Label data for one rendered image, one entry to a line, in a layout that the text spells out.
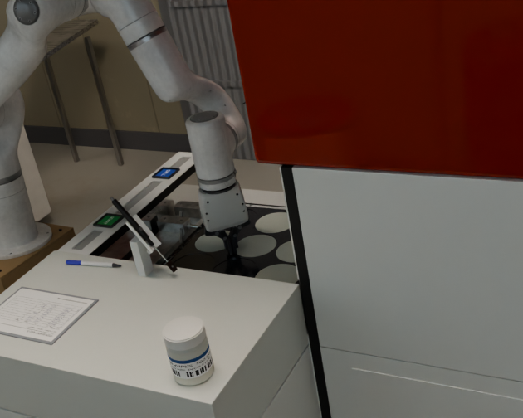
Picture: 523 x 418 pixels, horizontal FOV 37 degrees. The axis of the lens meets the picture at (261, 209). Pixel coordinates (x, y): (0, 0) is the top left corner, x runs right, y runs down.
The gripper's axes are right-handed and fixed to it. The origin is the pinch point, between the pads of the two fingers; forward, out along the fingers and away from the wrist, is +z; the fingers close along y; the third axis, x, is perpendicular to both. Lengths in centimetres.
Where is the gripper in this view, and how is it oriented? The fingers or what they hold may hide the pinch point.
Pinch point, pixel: (231, 244)
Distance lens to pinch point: 178.7
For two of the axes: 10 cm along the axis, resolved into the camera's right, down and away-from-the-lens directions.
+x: 2.6, 4.1, -8.7
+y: -9.5, 2.6, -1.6
